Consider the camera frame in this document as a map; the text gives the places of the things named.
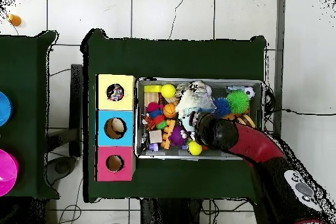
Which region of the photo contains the mint green knitted cloth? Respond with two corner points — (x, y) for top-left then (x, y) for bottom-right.
(180, 113), (196, 133)

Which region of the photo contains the confetti print cloth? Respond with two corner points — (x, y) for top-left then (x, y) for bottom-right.
(106, 83), (125, 102)

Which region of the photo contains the wooden box with three holes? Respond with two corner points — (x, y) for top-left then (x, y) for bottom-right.
(94, 73), (137, 182)

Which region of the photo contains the orange toy basketball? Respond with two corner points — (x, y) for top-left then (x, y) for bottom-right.
(163, 102), (178, 119)

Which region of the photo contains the plain yellow ball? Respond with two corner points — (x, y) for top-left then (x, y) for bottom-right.
(160, 83), (177, 99)

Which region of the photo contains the purple spiky monster toy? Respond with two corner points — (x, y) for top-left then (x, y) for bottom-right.
(168, 125), (188, 147)

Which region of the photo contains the cream knitted cloth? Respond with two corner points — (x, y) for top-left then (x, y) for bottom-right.
(175, 87), (216, 114)

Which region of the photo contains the silver drink can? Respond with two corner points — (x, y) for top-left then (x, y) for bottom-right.
(189, 79), (211, 95)

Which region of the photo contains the small blue spiky puffer ball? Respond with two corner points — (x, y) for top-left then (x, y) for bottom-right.
(213, 97), (232, 118)

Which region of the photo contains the green spiky puffer ball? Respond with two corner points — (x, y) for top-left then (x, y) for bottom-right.
(226, 89), (250, 115)

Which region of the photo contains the dark green side table cloth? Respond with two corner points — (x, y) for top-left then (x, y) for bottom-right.
(0, 30), (60, 200)

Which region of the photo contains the blue bowl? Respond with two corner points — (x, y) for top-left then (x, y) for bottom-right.
(0, 91), (13, 127)

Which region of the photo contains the magenta bowl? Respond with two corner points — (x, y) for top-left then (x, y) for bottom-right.
(0, 148), (19, 197)

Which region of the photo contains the small orange floor object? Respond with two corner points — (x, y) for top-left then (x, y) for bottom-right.
(5, 13), (22, 27)

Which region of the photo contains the shallow wire mesh bin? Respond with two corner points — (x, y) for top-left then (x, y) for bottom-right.
(134, 77), (264, 161)

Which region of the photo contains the black frame beside table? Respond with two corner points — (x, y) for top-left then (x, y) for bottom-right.
(46, 63), (84, 186)

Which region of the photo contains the black floor cable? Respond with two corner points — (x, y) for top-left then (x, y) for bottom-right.
(263, 108), (336, 116)

